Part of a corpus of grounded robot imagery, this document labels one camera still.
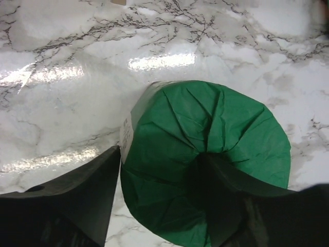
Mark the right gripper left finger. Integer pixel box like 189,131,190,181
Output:
1,146,121,246

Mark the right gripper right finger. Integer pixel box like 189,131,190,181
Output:
197,154,328,246

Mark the green roll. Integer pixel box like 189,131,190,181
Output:
121,80,291,246

